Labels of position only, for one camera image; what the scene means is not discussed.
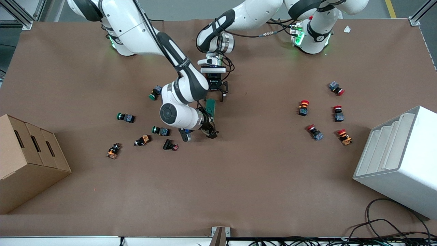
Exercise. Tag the red pushbutton orange black base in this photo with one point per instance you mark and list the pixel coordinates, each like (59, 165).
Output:
(303, 107)

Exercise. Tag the metal table bracket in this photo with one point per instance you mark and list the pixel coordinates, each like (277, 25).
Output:
(219, 235)

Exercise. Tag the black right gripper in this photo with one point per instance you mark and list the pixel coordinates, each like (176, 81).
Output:
(207, 123)

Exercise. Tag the white paper scrap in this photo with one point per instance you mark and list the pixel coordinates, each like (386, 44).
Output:
(347, 29)

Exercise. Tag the black selector switch orange base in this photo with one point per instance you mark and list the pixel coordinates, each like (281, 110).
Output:
(142, 140)

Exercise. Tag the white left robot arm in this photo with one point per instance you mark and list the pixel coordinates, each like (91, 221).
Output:
(252, 15)

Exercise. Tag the red mushroom pushbutton blue base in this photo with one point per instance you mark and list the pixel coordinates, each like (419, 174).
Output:
(336, 88)
(315, 132)
(338, 113)

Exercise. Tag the white slotted storage box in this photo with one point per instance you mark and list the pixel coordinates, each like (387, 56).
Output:
(399, 160)

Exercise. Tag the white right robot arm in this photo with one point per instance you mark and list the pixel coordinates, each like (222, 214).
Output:
(136, 27)

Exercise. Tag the green load switch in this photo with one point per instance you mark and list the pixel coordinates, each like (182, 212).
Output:
(211, 107)

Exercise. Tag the black switch with orange block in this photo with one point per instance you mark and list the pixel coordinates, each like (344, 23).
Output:
(113, 150)

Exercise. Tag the white table edge rail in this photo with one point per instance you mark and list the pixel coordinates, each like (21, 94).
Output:
(85, 241)

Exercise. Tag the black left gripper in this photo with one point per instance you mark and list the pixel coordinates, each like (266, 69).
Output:
(214, 83)

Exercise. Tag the green mushroom pushbutton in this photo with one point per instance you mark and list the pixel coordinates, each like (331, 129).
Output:
(160, 130)
(125, 117)
(155, 92)

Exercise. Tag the brown cardboard box with slots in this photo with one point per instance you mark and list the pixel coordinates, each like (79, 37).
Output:
(24, 160)

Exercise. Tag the black red switch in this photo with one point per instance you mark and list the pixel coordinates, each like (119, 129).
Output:
(170, 145)

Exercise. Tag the aluminium frame post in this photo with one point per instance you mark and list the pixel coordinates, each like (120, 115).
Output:
(17, 13)
(421, 13)

